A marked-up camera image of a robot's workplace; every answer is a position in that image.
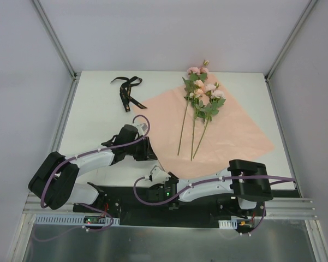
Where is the pink wrapping paper sheet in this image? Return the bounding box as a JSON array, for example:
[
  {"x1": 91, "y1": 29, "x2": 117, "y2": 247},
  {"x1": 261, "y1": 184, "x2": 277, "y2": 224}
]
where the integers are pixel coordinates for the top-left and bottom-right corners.
[{"x1": 134, "y1": 72, "x2": 274, "y2": 178}]

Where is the peach fake flower stem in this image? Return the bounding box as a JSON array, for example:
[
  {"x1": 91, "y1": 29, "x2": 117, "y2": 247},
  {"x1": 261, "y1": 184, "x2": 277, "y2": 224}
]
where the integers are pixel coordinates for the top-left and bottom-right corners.
[{"x1": 190, "y1": 80, "x2": 205, "y2": 161}]

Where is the pale pink fake flower stem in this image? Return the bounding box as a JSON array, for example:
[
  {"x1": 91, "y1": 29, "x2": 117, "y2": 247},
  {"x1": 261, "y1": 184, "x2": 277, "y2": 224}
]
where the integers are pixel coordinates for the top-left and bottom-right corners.
[{"x1": 193, "y1": 82, "x2": 226, "y2": 159}]

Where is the pink fake flower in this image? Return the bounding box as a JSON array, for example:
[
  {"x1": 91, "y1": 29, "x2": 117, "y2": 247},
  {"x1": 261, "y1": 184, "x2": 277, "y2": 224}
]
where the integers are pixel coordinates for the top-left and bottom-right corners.
[{"x1": 177, "y1": 60, "x2": 208, "y2": 156}]

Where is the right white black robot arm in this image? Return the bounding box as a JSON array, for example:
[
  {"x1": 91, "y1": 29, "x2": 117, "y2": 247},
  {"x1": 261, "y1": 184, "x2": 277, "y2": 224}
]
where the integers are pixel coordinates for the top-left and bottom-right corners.
[{"x1": 147, "y1": 159, "x2": 273, "y2": 216}]

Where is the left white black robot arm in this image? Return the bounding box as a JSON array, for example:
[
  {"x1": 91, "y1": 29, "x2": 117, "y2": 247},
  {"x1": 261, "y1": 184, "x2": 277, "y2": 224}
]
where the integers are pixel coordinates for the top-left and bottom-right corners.
[{"x1": 28, "y1": 123, "x2": 157, "y2": 212}]

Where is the black ribbon gold lettering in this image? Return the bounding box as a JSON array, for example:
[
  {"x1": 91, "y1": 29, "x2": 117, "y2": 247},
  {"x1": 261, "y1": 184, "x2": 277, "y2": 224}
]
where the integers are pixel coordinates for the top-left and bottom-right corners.
[{"x1": 111, "y1": 76, "x2": 147, "y2": 112}]

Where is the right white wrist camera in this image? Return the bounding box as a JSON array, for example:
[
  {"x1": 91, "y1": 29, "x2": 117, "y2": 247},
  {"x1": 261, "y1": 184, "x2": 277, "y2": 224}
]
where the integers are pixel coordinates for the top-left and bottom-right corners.
[{"x1": 150, "y1": 165, "x2": 170, "y2": 183}]

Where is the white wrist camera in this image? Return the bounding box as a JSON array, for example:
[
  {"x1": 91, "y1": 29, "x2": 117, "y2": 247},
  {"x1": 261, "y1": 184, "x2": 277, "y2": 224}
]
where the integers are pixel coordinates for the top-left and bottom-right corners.
[
  {"x1": 150, "y1": 165, "x2": 170, "y2": 183},
  {"x1": 135, "y1": 123, "x2": 148, "y2": 136}
]

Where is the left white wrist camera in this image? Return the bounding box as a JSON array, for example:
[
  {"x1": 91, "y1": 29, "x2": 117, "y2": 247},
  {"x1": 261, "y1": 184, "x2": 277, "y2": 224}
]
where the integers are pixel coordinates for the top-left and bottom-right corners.
[{"x1": 135, "y1": 123, "x2": 148, "y2": 136}]

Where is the right white cable duct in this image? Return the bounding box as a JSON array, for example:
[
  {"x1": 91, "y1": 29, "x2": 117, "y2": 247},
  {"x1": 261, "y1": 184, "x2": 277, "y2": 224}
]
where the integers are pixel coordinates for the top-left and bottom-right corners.
[{"x1": 218, "y1": 219, "x2": 237, "y2": 230}]

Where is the white cable duct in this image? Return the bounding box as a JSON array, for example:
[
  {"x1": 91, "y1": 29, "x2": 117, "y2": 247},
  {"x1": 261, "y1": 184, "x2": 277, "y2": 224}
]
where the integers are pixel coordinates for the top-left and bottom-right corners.
[
  {"x1": 34, "y1": 215, "x2": 120, "y2": 227},
  {"x1": 218, "y1": 219, "x2": 237, "y2": 230}
]

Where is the left aluminium frame post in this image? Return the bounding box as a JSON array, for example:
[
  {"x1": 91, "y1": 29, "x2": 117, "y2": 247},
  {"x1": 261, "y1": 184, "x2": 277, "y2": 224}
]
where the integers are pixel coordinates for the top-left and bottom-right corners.
[{"x1": 31, "y1": 0, "x2": 77, "y2": 79}]

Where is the aluminium frame post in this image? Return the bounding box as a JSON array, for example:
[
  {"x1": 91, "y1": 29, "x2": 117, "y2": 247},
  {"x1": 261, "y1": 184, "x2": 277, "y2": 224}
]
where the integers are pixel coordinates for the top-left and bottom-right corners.
[
  {"x1": 265, "y1": 0, "x2": 319, "y2": 83},
  {"x1": 31, "y1": 0, "x2": 77, "y2": 79}
]

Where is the left white cable duct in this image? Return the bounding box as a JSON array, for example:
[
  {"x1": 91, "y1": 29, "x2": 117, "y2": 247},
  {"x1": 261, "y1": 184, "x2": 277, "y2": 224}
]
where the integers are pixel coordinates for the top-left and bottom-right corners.
[{"x1": 34, "y1": 215, "x2": 120, "y2": 227}]

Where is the front aluminium rail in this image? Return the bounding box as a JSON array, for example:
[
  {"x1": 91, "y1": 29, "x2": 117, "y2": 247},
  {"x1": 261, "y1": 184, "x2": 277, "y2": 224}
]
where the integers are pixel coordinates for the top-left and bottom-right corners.
[{"x1": 22, "y1": 193, "x2": 319, "y2": 221}]

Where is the right aluminium frame post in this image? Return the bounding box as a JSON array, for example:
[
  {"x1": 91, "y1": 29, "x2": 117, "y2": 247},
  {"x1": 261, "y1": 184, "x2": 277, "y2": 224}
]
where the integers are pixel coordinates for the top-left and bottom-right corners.
[{"x1": 265, "y1": 0, "x2": 319, "y2": 83}]

